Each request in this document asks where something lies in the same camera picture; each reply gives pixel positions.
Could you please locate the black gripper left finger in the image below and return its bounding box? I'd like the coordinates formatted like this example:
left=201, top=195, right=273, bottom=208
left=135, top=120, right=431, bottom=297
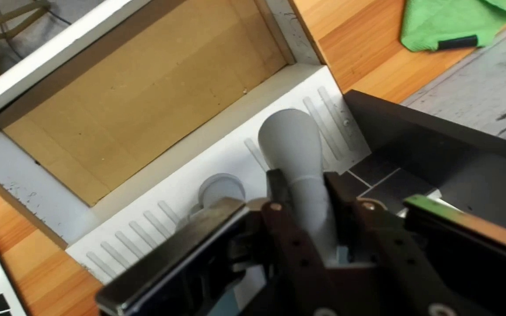
left=261, top=171, right=344, bottom=316

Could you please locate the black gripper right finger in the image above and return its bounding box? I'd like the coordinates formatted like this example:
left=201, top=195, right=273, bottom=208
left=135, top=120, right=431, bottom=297
left=323, top=173, right=488, bottom=316

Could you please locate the grey kitchen tap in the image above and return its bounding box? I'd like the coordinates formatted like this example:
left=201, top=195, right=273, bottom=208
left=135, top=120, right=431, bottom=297
left=258, top=109, right=337, bottom=264

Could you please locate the white sink basin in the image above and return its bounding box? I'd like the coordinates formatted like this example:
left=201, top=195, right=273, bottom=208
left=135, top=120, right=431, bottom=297
left=0, top=0, right=368, bottom=283

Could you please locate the wooden butcher block counter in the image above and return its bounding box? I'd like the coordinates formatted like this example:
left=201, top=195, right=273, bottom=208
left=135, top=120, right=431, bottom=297
left=291, top=0, right=506, bottom=106

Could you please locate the green cloth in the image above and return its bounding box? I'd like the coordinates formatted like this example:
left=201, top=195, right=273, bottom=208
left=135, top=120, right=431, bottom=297
left=398, top=0, right=506, bottom=53

